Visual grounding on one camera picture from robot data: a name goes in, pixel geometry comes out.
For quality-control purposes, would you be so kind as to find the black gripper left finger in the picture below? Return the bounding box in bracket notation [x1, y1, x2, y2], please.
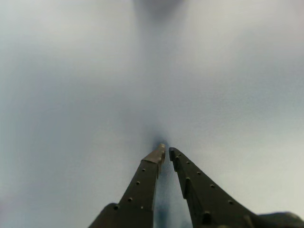
[89, 143, 166, 228]

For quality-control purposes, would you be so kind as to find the dark blue table mat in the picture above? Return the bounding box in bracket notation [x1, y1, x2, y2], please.
[0, 0, 304, 228]

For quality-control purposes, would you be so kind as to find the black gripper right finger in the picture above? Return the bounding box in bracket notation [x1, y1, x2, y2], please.
[169, 147, 257, 228]

